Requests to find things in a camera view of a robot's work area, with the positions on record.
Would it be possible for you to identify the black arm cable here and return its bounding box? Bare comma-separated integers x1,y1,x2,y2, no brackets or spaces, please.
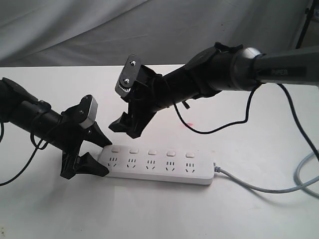
171,83,319,155
0,121,50,187

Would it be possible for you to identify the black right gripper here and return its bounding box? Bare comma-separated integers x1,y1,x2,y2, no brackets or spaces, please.
109,64,172,138

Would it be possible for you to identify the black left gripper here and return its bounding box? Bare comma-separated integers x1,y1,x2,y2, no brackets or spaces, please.
56,103,112,179

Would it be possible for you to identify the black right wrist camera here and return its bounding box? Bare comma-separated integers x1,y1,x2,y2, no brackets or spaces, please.
115,54,141,98

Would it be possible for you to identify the white power strip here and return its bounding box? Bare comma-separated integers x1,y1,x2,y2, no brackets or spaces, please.
98,145,214,185

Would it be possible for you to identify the black tripod stand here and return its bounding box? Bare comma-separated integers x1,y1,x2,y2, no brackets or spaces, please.
295,0,319,49

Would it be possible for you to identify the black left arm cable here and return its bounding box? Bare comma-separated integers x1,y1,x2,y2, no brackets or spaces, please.
0,121,50,187

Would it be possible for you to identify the grey power cable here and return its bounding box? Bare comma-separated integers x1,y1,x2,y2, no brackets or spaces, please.
212,151,319,198

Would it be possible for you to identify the grey backdrop cloth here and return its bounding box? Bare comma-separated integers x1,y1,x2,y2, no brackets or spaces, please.
0,0,311,67

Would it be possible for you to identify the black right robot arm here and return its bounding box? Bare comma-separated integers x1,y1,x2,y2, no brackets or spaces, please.
109,42,319,138

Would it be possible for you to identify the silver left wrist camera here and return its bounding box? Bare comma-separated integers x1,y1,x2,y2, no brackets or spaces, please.
79,95,98,129

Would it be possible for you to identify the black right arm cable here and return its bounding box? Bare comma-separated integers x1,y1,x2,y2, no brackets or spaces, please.
171,83,319,155

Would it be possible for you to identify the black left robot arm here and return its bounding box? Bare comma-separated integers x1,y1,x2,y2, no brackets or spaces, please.
0,78,111,179

